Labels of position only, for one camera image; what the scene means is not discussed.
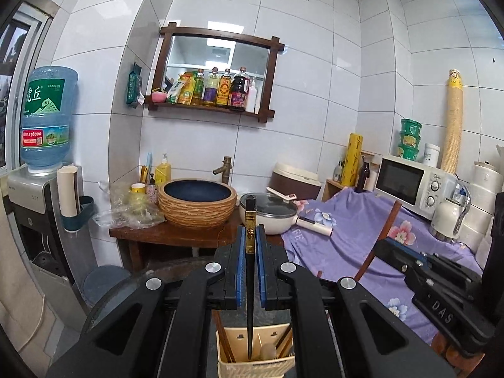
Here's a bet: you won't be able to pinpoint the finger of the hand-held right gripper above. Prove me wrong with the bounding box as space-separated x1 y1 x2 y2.
373 238 434 284

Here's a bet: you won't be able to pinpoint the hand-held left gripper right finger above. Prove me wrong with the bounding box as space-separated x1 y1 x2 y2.
255 224 461 378

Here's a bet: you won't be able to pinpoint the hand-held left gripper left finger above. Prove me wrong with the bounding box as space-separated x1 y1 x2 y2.
45 224 247 378

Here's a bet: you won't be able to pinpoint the black chopstick with gold band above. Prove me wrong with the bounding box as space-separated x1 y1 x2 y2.
244 194 259 363

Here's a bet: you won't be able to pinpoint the beige utensil basket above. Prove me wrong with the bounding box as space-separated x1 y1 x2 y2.
215 322 296 378

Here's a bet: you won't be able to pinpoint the white pan with lid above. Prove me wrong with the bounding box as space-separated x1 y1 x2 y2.
239 192 335 238

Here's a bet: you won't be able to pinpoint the purple floral cloth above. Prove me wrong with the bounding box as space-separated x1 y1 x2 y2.
281 186 486 348

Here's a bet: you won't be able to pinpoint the white kettle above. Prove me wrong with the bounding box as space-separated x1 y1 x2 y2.
429 183 473 243

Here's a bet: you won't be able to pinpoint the woven sink basin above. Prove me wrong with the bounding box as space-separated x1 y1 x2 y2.
157 177 238 228

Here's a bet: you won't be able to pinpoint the white microwave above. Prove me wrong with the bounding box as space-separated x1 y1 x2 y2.
374 154 448 218

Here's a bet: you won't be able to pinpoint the wooden sink counter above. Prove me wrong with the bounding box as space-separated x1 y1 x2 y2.
109 205 284 272

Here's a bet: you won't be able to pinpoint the brown glass bottle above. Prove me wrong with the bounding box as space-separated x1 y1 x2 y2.
354 161 371 194

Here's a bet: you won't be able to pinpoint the wooden box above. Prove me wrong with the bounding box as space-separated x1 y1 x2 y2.
322 150 382 203

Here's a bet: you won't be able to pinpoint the brown rice cooker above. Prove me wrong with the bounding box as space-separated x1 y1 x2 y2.
268 162 322 201

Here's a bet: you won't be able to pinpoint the bronze faucet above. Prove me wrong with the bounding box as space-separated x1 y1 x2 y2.
212 156 233 184

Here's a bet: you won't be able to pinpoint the yellow roll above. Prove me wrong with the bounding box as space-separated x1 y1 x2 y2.
340 133 363 188

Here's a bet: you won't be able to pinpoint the white jar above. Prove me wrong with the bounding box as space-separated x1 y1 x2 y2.
423 142 441 168

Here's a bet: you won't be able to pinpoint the stack of white cups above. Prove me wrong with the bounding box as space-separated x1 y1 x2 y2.
458 160 504 257

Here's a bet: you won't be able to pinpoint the yellow soap pump bottle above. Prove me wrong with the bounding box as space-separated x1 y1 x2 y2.
154 153 172 186

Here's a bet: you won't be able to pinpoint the yellow cup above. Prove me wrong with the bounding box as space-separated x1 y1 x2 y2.
130 183 149 206

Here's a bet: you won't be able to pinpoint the grey trash bin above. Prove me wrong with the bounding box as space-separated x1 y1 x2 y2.
83 265 133 310

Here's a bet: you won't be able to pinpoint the clear plastic bags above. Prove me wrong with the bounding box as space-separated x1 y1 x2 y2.
94 180 166 230

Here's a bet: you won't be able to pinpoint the tall paper cup stack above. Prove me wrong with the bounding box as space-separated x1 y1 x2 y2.
440 68 464 174

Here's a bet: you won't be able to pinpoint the teal cup holder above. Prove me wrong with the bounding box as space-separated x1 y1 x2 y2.
62 194 95 232

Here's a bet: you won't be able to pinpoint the white plastic bottle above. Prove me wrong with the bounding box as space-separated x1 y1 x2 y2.
246 76 259 113

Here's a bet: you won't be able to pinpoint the dark soy sauce bottle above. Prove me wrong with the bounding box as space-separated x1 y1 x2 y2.
229 66 251 112

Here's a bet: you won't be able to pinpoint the yellow label bottle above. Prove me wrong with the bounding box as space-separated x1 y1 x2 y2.
216 68 233 108

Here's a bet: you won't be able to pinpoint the purple label bottle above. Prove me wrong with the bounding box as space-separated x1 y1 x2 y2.
202 66 220 107

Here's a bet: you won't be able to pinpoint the wooden framed mirror shelf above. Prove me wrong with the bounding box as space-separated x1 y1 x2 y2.
143 21 285 124

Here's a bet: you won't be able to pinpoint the yellow seasoning packet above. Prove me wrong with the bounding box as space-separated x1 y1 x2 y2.
167 71 198 105

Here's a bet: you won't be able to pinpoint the beige paper cup stack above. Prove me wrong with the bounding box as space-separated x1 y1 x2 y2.
57 165 82 220

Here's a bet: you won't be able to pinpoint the green hanging packet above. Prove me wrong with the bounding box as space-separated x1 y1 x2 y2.
125 62 145 109

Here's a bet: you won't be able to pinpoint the white water dispenser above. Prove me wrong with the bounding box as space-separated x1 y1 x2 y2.
7 164 99 332

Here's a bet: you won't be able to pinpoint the blue water bottle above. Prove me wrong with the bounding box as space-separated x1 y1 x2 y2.
20 66 80 176

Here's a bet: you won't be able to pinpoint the window frame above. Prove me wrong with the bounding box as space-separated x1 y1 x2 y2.
0 3 45 171

